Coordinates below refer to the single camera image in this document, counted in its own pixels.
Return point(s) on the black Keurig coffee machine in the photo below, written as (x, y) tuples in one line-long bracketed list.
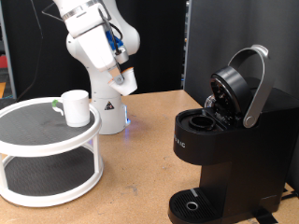
[(243, 155)]

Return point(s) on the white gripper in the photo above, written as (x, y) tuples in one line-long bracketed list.
[(98, 49)]

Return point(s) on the orange background object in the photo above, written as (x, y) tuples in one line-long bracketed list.
[(2, 89)]

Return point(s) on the grey metal frame post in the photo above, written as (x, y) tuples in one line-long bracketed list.
[(7, 56)]

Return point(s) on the red background object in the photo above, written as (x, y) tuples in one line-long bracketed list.
[(2, 61)]

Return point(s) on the white two tier turntable rack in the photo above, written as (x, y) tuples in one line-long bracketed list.
[(46, 146)]

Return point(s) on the white mug with green mark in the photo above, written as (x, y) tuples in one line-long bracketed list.
[(76, 109)]

